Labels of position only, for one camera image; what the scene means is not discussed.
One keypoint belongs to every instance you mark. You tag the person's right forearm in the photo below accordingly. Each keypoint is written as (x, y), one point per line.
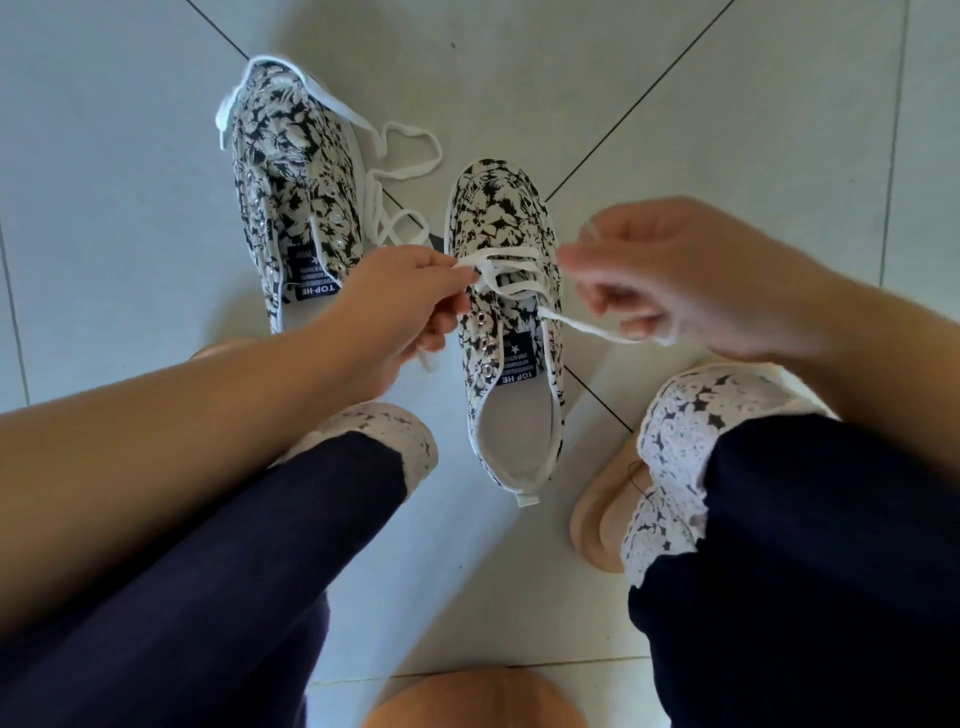
(892, 367)

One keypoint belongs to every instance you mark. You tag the floral sneaker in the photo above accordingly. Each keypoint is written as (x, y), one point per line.
(510, 217)
(292, 172)

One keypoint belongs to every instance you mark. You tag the pink slipper with white charms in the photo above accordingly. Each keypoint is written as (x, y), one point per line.
(225, 346)

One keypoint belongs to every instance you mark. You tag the person's leg navy trousers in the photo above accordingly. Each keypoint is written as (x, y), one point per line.
(187, 592)
(810, 577)

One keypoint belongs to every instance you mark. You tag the bright white shoelace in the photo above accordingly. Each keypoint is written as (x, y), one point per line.
(517, 285)
(412, 131)

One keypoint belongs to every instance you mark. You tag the person's right hand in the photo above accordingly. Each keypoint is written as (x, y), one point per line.
(690, 277)

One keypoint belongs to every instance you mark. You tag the pink slipper with green charm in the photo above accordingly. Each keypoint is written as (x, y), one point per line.
(600, 517)

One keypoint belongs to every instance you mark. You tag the person's left leg navy trousers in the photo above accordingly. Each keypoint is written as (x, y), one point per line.
(187, 592)

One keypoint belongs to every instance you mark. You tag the person's right leg navy trousers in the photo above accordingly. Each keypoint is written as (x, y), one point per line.
(810, 577)

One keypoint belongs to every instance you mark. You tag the person's left hand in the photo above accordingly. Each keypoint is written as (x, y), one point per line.
(390, 315)

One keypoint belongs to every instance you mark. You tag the person's left forearm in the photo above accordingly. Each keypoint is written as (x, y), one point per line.
(150, 472)

